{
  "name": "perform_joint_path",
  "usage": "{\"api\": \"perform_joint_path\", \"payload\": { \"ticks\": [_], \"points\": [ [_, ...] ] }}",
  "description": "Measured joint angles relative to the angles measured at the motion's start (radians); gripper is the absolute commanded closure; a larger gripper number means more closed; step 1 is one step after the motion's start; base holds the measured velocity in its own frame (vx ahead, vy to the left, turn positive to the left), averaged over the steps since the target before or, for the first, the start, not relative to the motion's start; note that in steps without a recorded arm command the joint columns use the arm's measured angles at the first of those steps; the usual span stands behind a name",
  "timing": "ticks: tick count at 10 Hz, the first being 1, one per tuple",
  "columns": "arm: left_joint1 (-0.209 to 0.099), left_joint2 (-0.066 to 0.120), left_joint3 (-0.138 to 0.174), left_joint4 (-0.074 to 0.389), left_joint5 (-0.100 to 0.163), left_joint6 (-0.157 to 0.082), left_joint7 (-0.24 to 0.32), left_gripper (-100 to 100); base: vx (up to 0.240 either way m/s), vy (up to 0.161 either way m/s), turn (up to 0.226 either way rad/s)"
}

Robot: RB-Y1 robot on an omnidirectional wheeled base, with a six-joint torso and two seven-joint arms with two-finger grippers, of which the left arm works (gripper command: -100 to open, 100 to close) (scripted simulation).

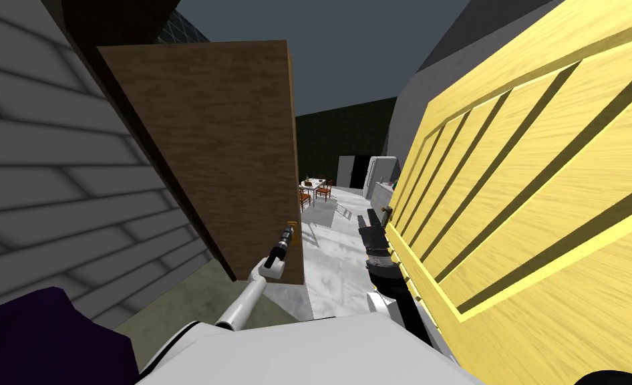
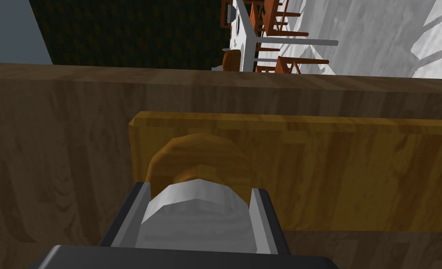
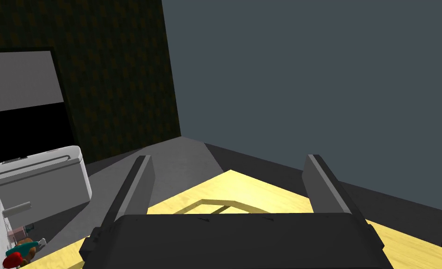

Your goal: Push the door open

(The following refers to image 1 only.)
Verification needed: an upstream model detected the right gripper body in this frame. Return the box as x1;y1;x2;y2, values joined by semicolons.
359;225;392;259

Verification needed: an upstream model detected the brown wooden door leaf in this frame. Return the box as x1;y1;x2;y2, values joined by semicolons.
97;39;307;287

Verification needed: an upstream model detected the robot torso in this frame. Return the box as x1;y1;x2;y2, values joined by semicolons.
137;313;484;385

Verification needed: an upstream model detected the white refrigerator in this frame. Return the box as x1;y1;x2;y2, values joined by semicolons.
364;155;401;202

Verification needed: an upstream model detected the white dining table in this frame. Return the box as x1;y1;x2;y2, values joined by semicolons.
300;178;334;205

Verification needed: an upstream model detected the yellow panelled door leaf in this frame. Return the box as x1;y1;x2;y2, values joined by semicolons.
384;0;632;385

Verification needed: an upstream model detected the dark purple furniture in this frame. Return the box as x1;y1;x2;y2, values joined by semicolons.
0;286;142;385

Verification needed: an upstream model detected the grey kitchen counter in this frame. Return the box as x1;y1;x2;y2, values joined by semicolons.
371;181;400;216

